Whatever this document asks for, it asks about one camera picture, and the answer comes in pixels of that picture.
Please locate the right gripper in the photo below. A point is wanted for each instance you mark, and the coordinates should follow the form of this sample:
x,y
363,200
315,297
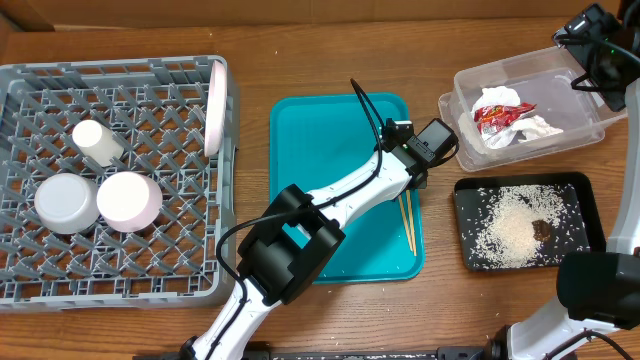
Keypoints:
x,y
578,26

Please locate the red snack wrapper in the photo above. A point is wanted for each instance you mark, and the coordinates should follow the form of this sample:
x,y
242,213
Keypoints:
x,y
491,120

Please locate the brown food scrap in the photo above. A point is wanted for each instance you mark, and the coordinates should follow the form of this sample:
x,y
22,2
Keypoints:
x,y
542,230

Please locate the white rice pile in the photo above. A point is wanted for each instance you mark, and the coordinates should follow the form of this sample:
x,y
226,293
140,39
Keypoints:
x,y
495,226

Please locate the large white plate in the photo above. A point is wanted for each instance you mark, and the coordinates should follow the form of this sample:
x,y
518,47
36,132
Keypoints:
x,y
215,109

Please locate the small pink plate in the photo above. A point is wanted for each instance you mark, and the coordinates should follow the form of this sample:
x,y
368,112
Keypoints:
x,y
128,201

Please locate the white cup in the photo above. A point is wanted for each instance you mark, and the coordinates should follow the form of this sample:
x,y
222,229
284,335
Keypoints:
x,y
95,141

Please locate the grey-white bowl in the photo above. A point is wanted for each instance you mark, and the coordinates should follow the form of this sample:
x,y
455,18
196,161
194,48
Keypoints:
x,y
67,203

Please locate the white napkin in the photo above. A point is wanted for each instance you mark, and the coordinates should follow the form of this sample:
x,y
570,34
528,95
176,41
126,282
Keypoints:
x,y
531,128
493,96

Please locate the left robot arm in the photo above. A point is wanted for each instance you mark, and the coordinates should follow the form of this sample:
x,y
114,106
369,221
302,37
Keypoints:
x,y
290,244

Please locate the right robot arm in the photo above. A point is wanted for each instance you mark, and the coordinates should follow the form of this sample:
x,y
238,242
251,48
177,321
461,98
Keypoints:
x,y
597,293

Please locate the clear plastic waste bin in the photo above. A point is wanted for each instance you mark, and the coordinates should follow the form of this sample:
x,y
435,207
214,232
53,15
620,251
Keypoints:
x,y
542,78

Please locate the grey dishwasher rack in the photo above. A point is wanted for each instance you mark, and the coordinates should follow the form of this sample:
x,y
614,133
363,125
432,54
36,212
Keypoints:
x,y
155,108

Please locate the black rectangular tray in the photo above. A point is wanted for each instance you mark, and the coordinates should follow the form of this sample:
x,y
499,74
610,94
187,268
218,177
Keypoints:
x,y
578,180

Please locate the teal serving tray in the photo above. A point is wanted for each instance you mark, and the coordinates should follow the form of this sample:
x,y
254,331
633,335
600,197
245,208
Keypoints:
x,y
317,140

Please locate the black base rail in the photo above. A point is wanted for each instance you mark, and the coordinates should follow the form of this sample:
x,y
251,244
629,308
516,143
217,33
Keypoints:
x,y
442,353

